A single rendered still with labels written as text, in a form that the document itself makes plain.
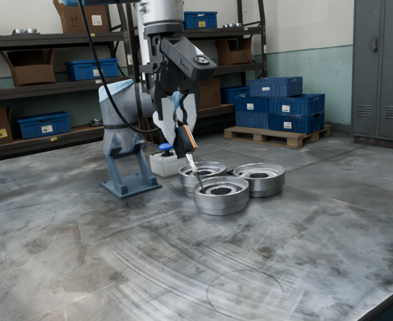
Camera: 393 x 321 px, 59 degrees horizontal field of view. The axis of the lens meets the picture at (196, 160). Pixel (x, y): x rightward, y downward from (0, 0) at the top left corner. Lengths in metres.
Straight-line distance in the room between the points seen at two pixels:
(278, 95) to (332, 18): 1.28
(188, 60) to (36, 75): 3.55
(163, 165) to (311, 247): 0.45
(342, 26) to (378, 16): 0.91
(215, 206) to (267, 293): 0.22
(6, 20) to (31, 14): 0.27
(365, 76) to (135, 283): 3.97
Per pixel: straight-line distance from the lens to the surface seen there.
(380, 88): 4.19
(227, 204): 0.61
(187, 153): 0.64
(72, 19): 4.25
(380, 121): 4.24
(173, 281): 0.47
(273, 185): 0.69
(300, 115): 4.34
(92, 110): 4.76
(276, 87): 4.51
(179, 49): 0.60
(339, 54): 5.05
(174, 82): 0.63
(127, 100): 1.13
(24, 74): 4.06
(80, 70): 4.21
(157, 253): 0.53
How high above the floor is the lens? 1.06
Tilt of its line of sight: 15 degrees down
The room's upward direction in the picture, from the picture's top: 5 degrees counter-clockwise
